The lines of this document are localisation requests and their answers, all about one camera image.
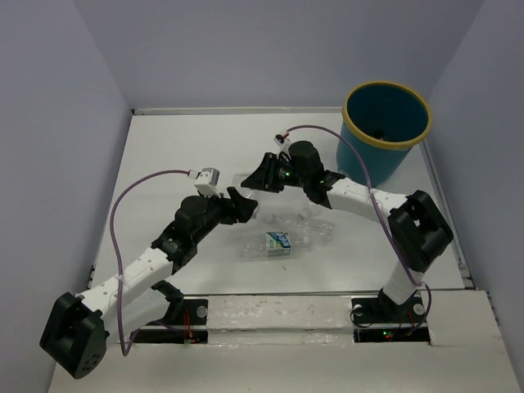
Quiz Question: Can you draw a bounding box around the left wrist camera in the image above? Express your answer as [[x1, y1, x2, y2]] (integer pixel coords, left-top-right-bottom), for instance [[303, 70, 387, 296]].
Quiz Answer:
[[188, 167, 220, 197]]

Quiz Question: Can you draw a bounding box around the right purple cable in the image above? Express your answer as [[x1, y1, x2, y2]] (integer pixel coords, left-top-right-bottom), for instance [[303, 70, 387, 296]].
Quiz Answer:
[[286, 124, 431, 327]]

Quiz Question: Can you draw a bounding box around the clear plastic jar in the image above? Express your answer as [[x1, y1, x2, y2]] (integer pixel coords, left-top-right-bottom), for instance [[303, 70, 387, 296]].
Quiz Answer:
[[232, 173, 262, 219]]

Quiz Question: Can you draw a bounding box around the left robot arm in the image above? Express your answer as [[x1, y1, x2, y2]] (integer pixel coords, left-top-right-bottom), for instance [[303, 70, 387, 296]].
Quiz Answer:
[[39, 187, 259, 379]]

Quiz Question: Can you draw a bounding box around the purple cable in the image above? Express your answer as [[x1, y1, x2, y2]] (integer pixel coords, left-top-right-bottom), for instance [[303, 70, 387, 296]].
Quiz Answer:
[[286, 124, 431, 327], [110, 169, 192, 357]]

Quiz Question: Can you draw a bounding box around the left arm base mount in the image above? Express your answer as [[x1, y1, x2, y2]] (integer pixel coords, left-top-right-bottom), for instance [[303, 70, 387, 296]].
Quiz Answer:
[[133, 281, 209, 345]]

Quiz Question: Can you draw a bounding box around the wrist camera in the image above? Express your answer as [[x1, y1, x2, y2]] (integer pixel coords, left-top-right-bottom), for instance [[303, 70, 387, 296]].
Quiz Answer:
[[273, 131, 291, 160], [188, 167, 220, 197]]

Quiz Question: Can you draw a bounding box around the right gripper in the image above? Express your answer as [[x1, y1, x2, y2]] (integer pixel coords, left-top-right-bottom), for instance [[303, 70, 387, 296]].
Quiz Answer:
[[242, 152, 308, 193]]

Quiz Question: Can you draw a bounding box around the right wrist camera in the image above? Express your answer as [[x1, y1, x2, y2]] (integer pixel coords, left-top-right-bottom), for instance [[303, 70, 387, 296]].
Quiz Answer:
[[273, 131, 291, 160]]

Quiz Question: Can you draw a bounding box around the black label small bottle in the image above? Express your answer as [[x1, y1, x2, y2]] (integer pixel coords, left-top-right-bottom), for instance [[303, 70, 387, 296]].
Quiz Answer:
[[371, 129, 385, 140]]

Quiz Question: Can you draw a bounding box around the clear slim plastic bottle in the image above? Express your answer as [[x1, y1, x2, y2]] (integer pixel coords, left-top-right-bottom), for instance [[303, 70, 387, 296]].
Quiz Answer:
[[297, 207, 314, 219]]

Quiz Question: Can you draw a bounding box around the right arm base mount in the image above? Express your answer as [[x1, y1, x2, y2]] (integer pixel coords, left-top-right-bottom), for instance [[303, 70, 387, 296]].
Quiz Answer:
[[349, 291, 432, 344]]

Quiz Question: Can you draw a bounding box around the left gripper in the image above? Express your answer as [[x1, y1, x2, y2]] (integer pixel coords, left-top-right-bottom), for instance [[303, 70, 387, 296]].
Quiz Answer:
[[192, 187, 256, 244]]

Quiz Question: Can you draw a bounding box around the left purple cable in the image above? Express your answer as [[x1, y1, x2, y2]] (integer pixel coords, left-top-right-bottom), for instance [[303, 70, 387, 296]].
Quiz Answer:
[[110, 169, 192, 357]]

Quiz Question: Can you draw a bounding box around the blue bin yellow rim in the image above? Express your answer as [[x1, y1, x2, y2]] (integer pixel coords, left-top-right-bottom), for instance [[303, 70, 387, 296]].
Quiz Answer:
[[337, 81, 431, 187]]

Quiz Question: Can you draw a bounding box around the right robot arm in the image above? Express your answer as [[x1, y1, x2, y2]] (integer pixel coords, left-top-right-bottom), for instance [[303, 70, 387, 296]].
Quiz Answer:
[[241, 141, 454, 321]]

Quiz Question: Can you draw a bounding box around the green label plastic bottle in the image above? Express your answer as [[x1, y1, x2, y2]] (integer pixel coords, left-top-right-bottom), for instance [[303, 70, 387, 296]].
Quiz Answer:
[[239, 231, 313, 260]]

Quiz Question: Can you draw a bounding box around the clear crumpled plastic bottle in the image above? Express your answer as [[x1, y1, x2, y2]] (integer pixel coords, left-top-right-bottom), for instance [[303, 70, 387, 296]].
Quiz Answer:
[[262, 212, 335, 245]]

